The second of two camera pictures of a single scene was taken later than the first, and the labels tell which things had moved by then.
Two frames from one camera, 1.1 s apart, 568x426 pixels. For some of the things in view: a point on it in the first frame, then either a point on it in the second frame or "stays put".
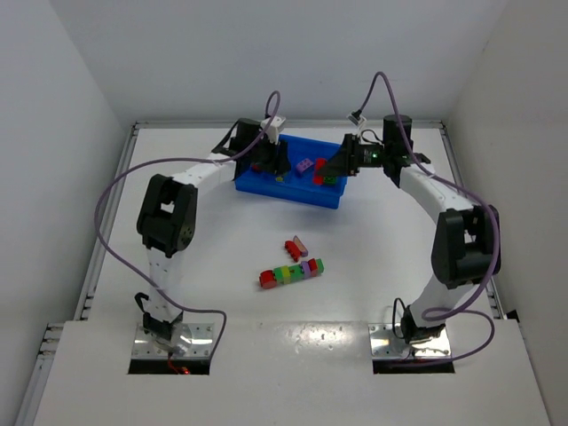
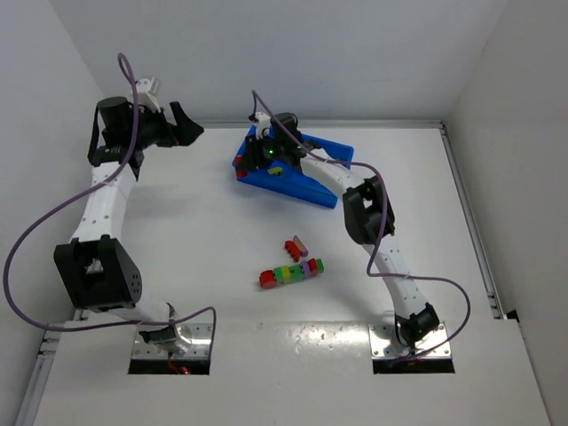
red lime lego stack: (295, 248) stays put
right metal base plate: (385, 345) stays put
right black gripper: (350, 156) → (253, 155)
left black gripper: (270, 156) → (168, 131)
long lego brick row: (269, 279) stays put
